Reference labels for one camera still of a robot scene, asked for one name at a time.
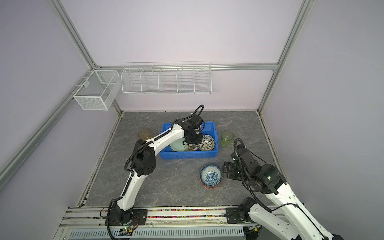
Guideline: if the green flower plate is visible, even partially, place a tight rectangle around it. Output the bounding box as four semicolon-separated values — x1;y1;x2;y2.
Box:
170;138;198;152

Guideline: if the green leaf patterned bowl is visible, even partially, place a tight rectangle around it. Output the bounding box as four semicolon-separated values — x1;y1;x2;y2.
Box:
198;135;216;152

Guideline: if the blue rose pattern bowl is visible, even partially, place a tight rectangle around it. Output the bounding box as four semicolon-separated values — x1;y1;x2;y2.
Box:
200;165;222;186

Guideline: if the red rimmed bottom bowl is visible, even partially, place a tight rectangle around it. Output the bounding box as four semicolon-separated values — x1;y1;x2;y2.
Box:
201;181;221;190

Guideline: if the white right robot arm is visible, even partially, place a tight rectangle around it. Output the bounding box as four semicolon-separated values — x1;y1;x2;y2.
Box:
224;138;342;240

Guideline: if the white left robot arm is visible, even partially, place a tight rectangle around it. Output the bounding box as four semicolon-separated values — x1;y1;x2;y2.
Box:
105;105;205;229

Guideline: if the blue plastic bin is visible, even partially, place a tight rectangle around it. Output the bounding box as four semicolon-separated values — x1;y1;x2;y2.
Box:
158;121;220;160

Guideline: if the green glass cup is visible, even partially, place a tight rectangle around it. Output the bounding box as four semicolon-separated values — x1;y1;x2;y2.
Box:
221;130;234;147

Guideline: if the amber glass cup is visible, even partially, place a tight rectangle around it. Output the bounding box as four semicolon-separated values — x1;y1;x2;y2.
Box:
138;128;153;141

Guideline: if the white mesh basket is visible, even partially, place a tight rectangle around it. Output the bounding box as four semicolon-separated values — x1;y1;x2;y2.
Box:
74;70;121;111

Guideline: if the white wire rack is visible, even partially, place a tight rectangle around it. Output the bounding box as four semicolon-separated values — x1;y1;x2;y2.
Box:
121;62;212;95

